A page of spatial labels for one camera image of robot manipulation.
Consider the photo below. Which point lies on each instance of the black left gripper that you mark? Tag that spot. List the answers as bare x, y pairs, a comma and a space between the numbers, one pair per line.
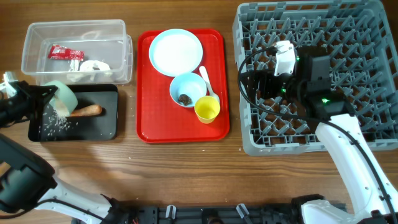
32, 93

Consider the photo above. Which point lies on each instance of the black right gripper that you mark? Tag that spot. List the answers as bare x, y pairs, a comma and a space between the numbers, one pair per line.
267, 77

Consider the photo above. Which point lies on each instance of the green bowl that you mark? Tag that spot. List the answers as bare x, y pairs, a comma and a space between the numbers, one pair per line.
64, 100

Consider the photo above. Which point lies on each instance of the red snack wrapper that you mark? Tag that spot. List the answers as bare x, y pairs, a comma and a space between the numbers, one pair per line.
59, 52

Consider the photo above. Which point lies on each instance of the yellow plastic cup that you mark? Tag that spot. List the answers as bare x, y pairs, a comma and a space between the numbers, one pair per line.
207, 108

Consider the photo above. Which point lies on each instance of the light blue bowl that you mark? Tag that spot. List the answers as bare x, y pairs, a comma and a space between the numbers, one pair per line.
190, 84

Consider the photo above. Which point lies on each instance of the brown food scrap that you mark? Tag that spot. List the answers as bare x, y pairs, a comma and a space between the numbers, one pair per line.
185, 100

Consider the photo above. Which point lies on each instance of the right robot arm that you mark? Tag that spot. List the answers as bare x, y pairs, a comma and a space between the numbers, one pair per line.
302, 74

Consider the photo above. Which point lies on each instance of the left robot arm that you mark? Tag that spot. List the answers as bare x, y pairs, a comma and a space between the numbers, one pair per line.
29, 182

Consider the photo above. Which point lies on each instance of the grey dishwasher rack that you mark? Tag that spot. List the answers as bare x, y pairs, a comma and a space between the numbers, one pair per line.
363, 66

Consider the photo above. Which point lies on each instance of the black plastic tray bin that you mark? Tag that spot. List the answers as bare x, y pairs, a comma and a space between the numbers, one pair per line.
94, 128

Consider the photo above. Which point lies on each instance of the white plastic spoon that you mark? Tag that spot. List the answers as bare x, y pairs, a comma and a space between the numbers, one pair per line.
205, 77

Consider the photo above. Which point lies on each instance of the white crumpled tissue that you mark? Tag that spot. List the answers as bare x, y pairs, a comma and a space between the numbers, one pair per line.
90, 66

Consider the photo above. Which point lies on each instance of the clear plastic bin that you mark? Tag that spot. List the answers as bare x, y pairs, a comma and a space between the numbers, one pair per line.
103, 40

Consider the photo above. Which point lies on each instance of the light blue plate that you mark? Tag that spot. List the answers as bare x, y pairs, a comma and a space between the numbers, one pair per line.
175, 52

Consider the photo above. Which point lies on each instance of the red serving tray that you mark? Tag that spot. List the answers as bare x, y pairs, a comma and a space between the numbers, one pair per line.
158, 118

